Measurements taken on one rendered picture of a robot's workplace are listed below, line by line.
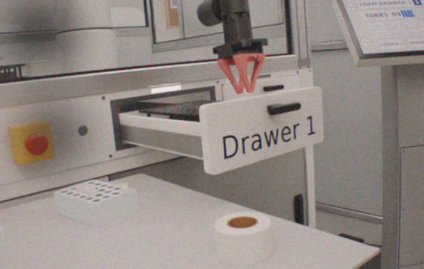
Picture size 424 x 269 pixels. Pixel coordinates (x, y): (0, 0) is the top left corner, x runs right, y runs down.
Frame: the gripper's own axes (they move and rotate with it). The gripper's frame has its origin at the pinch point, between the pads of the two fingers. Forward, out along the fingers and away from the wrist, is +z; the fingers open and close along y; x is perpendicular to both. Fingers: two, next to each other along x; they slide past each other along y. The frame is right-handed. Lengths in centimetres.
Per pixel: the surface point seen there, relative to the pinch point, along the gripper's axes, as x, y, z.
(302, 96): 5.1, 10.4, 2.7
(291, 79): 37.6, -23.0, -1.2
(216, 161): -16.3, 10.8, 10.7
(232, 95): 13.8, -21.9, 1.1
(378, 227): 142, -68, 85
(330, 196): 145, -103, 72
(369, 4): 83, -23, -26
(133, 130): -17.5, -16.4, 5.7
